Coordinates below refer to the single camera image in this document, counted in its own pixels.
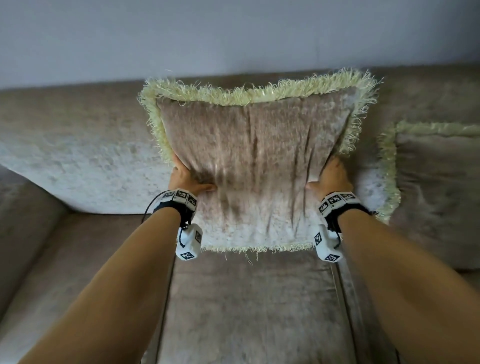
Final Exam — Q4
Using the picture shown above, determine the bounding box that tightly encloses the beige velvet sofa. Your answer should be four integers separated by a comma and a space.
0, 63, 480, 364

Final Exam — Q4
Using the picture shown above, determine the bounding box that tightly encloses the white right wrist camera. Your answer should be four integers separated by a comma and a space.
313, 191, 376, 264

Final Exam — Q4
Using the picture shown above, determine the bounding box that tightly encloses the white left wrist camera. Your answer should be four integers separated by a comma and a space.
142, 188, 204, 262

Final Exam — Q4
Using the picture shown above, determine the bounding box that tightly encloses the person's left hand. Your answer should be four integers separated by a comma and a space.
168, 154, 218, 196

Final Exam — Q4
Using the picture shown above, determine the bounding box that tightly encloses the person's left forearm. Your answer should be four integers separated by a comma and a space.
18, 206, 182, 364

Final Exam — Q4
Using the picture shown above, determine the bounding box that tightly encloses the beige fringed cushion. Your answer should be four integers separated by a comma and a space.
376, 121, 480, 271
138, 68, 384, 263

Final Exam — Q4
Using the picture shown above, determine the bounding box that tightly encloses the person's right hand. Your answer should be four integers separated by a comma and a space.
305, 156, 355, 201

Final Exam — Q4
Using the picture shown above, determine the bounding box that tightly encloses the person's right forearm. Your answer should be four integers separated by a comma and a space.
336, 211, 480, 364

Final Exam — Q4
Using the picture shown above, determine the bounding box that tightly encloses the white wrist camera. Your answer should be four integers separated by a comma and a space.
142, 188, 204, 262
313, 191, 376, 264

